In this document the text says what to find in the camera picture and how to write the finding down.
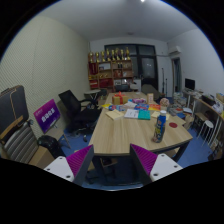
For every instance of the long wooden wall desk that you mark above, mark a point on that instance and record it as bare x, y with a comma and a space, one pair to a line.
210, 108

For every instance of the black office chair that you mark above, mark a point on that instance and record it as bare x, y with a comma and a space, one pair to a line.
80, 115

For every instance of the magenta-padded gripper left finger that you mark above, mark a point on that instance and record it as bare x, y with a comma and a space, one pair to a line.
60, 165

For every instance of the black microphone stand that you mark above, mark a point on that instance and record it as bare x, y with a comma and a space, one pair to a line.
163, 81

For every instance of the striped cushion wooden chair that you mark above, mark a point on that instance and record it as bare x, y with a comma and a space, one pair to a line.
20, 145

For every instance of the white round stool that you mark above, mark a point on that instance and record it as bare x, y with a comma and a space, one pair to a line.
207, 125

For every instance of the beige book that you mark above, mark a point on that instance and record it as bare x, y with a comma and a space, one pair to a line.
115, 114

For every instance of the blue printed book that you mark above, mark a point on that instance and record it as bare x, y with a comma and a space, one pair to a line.
141, 106

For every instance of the black computer monitor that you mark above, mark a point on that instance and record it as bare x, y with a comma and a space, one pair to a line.
190, 83

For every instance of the white air conditioner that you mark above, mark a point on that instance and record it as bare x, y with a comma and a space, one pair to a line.
175, 50

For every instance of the orange gift box red ribbon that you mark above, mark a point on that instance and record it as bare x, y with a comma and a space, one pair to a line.
119, 99

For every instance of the flat round red coaster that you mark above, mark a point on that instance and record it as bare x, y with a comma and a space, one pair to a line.
173, 125

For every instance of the white book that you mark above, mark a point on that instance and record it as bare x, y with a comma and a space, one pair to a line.
131, 113

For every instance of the black box on desk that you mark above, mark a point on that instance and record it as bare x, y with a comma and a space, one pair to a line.
208, 100

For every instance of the black case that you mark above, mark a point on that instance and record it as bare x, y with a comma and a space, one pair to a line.
122, 88

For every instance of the purple sign board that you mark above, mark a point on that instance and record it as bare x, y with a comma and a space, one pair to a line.
47, 115

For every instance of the blue drink bottle white cap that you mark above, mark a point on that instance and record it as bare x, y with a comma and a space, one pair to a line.
159, 128

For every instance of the pink purple package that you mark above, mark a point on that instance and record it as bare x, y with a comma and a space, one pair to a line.
139, 100

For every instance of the black framed glass door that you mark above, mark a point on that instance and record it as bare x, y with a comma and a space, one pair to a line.
146, 66

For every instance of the black trash bag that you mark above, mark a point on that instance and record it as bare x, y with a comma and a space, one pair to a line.
50, 145

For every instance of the standing orange card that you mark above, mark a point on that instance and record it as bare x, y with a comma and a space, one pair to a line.
150, 98

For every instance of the dark grey suitcase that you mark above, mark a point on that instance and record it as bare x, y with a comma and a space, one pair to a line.
11, 105

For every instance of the orange book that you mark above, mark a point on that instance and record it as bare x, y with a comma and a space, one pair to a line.
154, 107

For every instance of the wooden shelf unit with trophies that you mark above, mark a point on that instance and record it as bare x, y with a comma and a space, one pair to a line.
110, 71

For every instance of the pile of books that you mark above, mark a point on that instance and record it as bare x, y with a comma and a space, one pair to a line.
180, 105

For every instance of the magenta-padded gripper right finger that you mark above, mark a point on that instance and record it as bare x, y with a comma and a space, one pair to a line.
163, 165

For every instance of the small wooden stool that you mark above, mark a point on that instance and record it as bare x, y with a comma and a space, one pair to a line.
201, 117

